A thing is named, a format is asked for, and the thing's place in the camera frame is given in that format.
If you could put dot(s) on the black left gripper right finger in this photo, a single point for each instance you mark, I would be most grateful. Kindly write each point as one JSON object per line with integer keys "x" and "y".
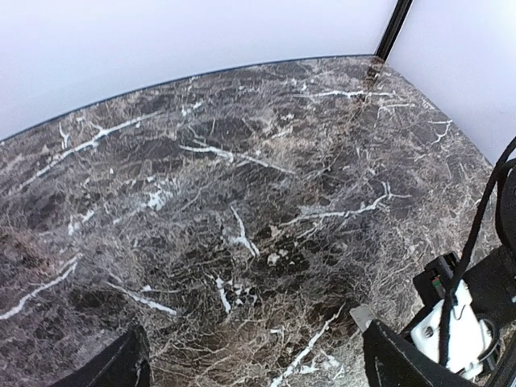
{"x": 389, "y": 360}

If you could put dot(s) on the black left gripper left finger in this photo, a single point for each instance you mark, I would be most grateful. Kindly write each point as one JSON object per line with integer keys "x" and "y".
{"x": 125, "y": 362}

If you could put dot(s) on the grey battery cover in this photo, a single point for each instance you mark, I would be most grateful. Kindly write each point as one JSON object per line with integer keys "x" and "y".
{"x": 362, "y": 316}

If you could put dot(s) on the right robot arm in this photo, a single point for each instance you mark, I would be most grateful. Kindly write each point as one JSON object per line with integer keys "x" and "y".
{"x": 492, "y": 280}

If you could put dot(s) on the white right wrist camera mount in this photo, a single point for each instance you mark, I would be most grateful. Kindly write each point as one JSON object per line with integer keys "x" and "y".
{"x": 474, "y": 340}

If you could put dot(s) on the black right corner frame post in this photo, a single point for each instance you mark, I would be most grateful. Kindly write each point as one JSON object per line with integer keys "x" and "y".
{"x": 394, "y": 26}

